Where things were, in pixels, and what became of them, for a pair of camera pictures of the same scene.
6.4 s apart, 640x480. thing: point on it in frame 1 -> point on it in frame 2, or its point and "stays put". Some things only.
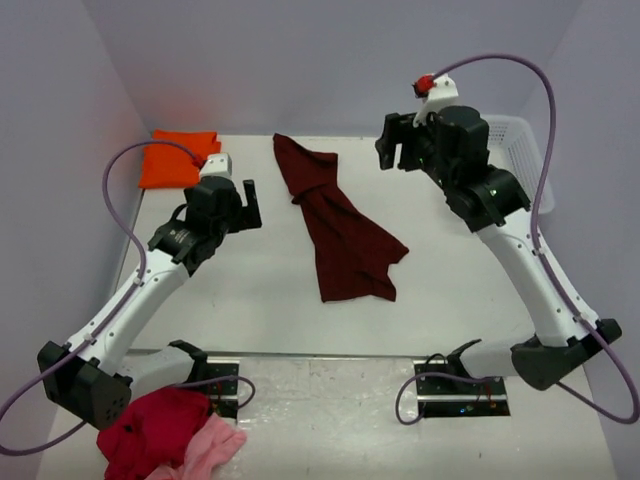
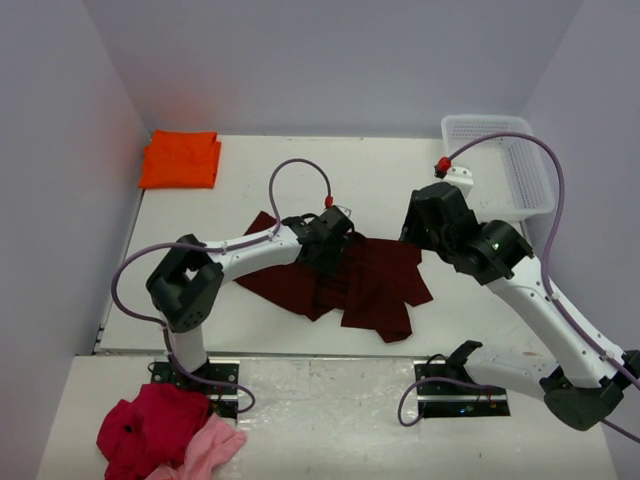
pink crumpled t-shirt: x=207 y=452 stays put
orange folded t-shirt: x=175 y=158 stays put
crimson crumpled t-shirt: x=155 y=434 stays put
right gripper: x=405 y=145 -> x=417 y=223
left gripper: x=245 y=211 -> x=327 y=255
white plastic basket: x=513 y=146 stays put
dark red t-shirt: x=353 y=251 -> x=370 y=286
